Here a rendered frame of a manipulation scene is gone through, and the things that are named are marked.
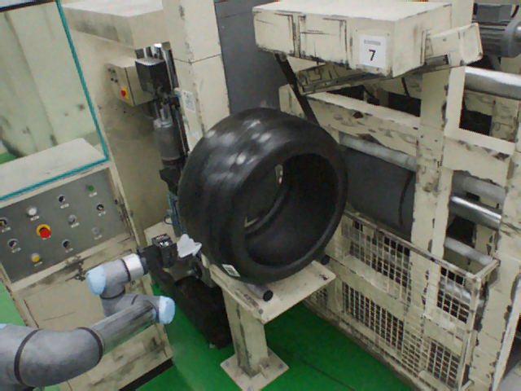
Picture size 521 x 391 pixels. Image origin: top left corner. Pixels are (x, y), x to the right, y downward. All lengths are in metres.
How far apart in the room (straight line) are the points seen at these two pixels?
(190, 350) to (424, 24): 2.09
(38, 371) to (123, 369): 1.48
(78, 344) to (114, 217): 1.10
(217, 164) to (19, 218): 0.91
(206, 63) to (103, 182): 0.71
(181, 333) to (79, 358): 1.82
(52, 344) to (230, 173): 0.65
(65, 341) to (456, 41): 1.16
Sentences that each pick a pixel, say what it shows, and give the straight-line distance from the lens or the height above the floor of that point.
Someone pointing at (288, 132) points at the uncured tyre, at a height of 1.46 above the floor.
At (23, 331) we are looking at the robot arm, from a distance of 1.10.
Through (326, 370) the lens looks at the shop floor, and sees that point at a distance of 2.55.
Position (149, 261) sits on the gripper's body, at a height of 1.19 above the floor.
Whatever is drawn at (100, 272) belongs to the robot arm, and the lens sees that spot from 1.36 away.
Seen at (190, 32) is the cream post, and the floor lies 1.75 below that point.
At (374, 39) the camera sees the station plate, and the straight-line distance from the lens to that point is 1.28.
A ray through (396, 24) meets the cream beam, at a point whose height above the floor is 1.77.
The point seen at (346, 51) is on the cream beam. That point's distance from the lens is 1.36.
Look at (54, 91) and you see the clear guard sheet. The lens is 1.84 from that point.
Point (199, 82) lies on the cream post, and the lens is 1.61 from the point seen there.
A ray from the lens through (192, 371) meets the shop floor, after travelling 2.64.
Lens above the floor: 2.02
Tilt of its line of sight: 31 degrees down
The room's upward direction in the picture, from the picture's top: 8 degrees counter-clockwise
